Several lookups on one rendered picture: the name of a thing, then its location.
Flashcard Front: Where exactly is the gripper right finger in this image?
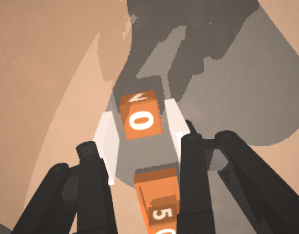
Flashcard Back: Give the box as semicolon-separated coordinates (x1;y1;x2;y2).
164;98;299;234

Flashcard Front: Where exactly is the orange rectangular tray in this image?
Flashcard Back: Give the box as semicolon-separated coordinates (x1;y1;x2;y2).
134;167;180;234

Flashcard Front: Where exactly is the orange cube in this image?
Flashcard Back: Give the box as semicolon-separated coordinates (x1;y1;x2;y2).
147;203;178;234
119;90;163;140

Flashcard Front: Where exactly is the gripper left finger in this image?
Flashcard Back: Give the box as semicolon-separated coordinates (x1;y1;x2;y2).
11;111;119;234

